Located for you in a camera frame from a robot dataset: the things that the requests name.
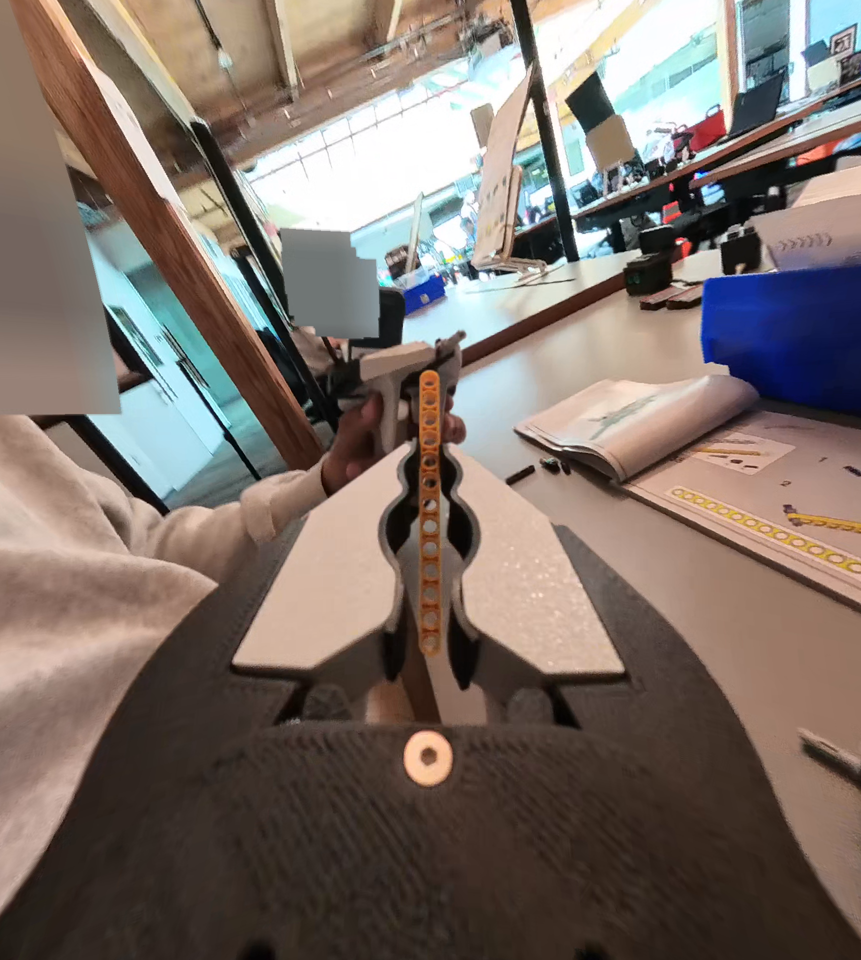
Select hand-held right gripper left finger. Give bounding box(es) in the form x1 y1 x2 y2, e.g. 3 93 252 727
231 442 409 705

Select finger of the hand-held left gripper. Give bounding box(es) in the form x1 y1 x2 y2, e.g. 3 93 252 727
436 330 469 400
360 342 443 460

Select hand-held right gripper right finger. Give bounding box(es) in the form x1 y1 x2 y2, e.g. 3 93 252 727
436 442 624 705

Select yellow lego beam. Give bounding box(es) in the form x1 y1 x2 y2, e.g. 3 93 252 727
416 369 446 659

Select person's left forearm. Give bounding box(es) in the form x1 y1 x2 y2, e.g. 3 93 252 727
160 459 330 601

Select lego instruction booklet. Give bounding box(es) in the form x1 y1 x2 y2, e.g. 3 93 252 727
514 373 763 483

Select person's left hand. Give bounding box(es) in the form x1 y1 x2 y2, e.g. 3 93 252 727
321 393 469 496

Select black office chair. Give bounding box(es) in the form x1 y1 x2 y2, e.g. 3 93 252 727
378 288 408 348

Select blue storage bin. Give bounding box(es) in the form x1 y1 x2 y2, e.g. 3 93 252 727
399 273 448 314

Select wood-edged white table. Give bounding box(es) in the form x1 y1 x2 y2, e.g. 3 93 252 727
400 251 630 365

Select cardboard sheet on stand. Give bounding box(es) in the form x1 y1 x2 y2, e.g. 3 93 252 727
470 63 553 284

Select wooden beam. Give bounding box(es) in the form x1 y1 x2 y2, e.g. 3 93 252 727
9 0 327 472

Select black charger box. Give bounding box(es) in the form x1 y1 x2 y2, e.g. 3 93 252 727
623 251 677 296

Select dark flat battery packs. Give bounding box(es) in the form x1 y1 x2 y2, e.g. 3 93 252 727
640 285 705 311

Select printed instruction sheet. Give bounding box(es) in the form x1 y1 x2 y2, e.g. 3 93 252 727
621 408 861 636

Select black pole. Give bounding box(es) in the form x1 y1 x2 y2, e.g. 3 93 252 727
509 0 580 264

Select small black box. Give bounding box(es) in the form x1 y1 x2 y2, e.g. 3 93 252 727
720 225 765 276

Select blue plastic bin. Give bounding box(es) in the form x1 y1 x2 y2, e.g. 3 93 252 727
700 270 861 426

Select black laptop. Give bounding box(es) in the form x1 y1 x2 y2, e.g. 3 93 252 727
729 69 789 141

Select white papers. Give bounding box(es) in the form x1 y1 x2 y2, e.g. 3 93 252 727
754 153 861 273

